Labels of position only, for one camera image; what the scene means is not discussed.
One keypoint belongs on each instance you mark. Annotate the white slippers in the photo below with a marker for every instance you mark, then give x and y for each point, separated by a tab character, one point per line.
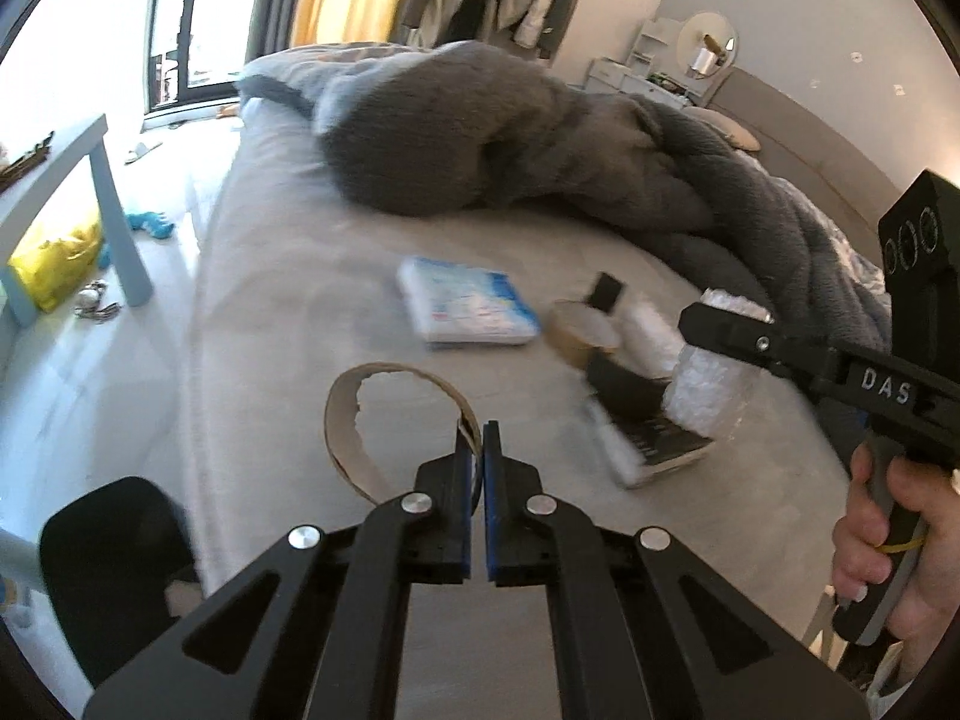
141	152

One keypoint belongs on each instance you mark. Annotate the grey bed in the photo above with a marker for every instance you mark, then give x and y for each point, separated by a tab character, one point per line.
300	300

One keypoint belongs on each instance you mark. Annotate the white vanity table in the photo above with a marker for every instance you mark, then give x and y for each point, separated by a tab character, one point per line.
622	75

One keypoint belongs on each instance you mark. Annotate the blue toy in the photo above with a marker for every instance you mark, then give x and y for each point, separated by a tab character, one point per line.
146	223

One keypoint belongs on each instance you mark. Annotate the beige pillow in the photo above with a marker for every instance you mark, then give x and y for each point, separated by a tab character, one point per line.
731	131

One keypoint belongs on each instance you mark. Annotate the light blue side table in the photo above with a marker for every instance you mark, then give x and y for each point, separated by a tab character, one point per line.
60	165

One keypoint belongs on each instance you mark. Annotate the clear plastic bag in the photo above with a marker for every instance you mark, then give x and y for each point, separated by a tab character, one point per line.
705	394

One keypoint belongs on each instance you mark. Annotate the dark framed window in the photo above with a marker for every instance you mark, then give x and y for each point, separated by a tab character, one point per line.
172	15

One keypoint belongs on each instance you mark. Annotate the grey fluffy blanket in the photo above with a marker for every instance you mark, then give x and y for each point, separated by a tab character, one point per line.
480	135

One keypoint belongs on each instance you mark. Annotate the black white small box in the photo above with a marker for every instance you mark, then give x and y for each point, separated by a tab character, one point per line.
660	446

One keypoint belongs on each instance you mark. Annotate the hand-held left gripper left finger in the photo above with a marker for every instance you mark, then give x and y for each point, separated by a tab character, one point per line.
465	510

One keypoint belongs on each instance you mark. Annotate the small black block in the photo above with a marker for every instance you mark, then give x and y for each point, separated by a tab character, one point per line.
606	291

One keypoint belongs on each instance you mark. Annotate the round mirror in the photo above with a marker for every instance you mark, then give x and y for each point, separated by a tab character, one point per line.
709	41

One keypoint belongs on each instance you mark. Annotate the grey padded headboard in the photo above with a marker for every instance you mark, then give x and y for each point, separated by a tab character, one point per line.
817	142

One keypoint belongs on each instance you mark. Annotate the yellow plastic bag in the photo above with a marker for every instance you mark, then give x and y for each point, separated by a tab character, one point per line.
56	262

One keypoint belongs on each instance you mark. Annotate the black trash bin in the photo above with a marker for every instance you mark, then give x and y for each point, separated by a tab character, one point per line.
112	570

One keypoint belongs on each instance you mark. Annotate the blue white tissue packet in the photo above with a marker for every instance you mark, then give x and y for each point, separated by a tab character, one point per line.
469	304

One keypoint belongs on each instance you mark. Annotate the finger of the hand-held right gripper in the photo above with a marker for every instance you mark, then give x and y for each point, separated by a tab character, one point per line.
739	337

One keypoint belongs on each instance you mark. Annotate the brown tape roll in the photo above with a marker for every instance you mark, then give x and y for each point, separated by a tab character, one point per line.
574	341

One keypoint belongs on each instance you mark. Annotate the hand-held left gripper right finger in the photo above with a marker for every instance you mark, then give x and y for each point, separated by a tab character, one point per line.
491	510

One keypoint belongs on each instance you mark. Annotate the person's right hand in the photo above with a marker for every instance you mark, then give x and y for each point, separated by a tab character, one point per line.
937	570

